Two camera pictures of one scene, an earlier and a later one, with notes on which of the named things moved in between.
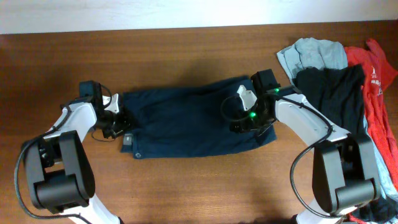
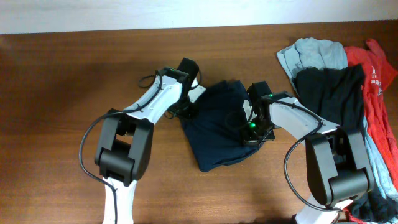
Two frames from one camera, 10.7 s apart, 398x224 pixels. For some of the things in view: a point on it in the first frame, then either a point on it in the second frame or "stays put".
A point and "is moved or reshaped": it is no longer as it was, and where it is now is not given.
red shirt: [378, 73] stays put
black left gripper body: [114, 124] -> [184, 108]
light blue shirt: [325, 54] stays put
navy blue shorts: [186, 120] is moved or reshaped
